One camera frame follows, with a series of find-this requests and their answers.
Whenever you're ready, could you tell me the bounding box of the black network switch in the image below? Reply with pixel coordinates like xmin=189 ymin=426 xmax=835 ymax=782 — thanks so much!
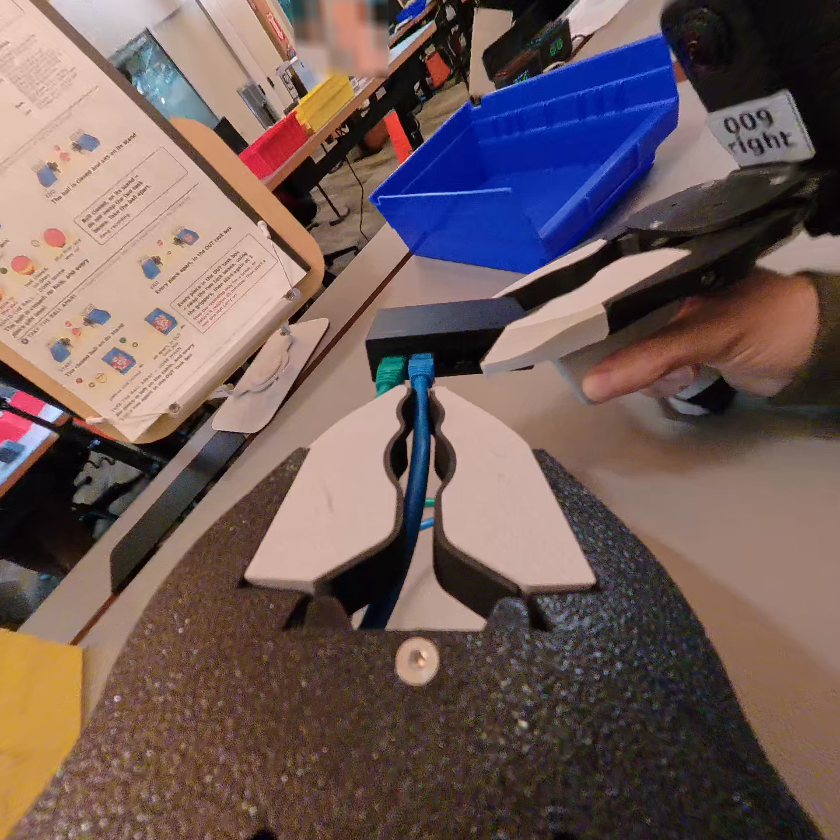
xmin=365 ymin=297 xmax=532 ymax=382

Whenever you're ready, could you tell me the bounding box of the person's right forearm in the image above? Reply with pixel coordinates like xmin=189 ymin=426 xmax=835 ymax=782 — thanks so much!
xmin=781 ymin=270 xmax=840 ymax=427

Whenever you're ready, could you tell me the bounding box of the green ethernet cable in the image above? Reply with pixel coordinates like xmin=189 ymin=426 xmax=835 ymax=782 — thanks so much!
xmin=375 ymin=354 xmax=437 ymax=509

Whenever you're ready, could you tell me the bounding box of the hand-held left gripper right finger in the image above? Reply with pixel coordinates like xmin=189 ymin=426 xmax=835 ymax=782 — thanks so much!
xmin=430 ymin=387 xmax=598 ymax=618

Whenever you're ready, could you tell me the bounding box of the black desk cable cover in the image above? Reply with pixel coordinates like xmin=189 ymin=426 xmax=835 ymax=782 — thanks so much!
xmin=108 ymin=430 xmax=249 ymax=593

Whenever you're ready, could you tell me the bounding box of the orange cone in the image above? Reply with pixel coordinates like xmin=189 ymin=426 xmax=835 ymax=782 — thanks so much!
xmin=384 ymin=110 xmax=416 ymax=166

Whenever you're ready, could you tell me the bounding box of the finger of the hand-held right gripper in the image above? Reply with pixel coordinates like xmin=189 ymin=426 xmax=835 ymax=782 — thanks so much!
xmin=495 ymin=238 xmax=621 ymax=312
xmin=480 ymin=248 xmax=693 ymax=404

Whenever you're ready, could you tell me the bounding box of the instruction sheet on stand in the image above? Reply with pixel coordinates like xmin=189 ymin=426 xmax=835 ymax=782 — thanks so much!
xmin=0 ymin=0 xmax=326 ymax=444

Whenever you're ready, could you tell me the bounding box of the blue plastic bin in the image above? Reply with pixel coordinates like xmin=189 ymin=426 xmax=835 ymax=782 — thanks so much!
xmin=369 ymin=34 xmax=680 ymax=275

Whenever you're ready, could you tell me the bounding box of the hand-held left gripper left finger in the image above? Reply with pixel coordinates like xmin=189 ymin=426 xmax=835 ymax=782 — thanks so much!
xmin=244 ymin=384 xmax=411 ymax=614

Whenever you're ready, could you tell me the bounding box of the blue ethernet cable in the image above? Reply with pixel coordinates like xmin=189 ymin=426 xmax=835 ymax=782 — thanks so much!
xmin=357 ymin=352 xmax=437 ymax=631

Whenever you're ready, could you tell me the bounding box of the small yellow plastic bin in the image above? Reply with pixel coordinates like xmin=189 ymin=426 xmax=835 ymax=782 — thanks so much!
xmin=294 ymin=73 xmax=357 ymax=132

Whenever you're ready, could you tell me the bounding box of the black device with green display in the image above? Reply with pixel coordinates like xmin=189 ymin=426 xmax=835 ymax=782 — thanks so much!
xmin=482 ymin=18 xmax=573 ymax=89

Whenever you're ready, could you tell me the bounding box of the large yellow plastic bin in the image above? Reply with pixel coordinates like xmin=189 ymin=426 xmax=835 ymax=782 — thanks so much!
xmin=0 ymin=628 xmax=84 ymax=818

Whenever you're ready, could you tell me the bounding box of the person's right hand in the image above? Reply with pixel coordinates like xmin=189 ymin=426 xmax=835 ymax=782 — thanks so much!
xmin=581 ymin=269 xmax=821 ymax=403

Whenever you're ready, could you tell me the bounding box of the white folding stand base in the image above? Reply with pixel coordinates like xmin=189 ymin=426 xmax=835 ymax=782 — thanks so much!
xmin=211 ymin=317 xmax=330 ymax=434

